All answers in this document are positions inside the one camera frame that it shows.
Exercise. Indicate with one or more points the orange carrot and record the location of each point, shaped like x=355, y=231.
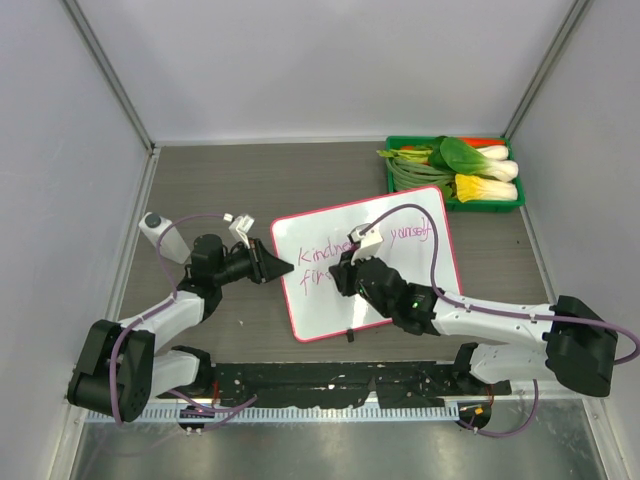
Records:
x=476, y=142

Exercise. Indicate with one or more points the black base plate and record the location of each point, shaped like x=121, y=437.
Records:
x=340, y=385

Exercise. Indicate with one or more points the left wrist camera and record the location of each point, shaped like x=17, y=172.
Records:
x=239, y=226

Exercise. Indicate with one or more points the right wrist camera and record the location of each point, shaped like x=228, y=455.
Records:
x=366, y=240

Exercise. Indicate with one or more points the yellow bok choy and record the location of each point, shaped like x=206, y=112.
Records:
x=474, y=188

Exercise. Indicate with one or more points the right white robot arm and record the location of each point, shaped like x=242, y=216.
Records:
x=566, y=341

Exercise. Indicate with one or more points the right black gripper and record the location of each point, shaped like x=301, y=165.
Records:
x=344, y=272

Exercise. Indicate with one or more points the white slotted cable duct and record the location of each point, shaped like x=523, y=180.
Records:
x=177, y=412

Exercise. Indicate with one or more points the green long beans bundle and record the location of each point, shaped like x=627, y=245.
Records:
x=405, y=175

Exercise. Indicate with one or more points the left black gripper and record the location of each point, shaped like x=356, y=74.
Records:
x=264, y=266

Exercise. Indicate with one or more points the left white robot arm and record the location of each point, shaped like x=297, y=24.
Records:
x=120, y=369

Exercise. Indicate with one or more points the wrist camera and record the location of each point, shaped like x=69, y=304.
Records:
x=366, y=240
x=239, y=226

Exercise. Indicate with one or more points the pink framed whiteboard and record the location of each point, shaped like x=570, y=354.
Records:
x=313, y=241

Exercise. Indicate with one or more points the green bok choy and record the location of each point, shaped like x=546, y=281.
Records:
x=453, y=155

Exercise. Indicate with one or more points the white bok choy back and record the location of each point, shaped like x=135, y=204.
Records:
x=495, y=152

